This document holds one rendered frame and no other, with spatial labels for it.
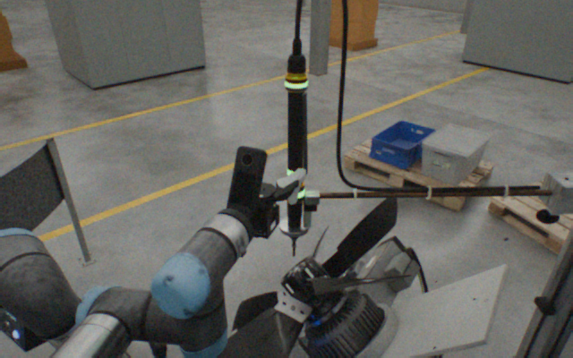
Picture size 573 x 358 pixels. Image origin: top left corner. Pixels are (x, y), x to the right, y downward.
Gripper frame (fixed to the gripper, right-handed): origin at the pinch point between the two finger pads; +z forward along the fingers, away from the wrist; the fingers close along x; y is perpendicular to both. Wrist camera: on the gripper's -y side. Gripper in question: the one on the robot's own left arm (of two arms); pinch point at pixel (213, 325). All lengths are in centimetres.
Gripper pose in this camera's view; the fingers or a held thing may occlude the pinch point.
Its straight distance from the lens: 114.6
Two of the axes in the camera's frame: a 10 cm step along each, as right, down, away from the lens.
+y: -0.6, -4.1, 9.1
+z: 10.0, -0.3, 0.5
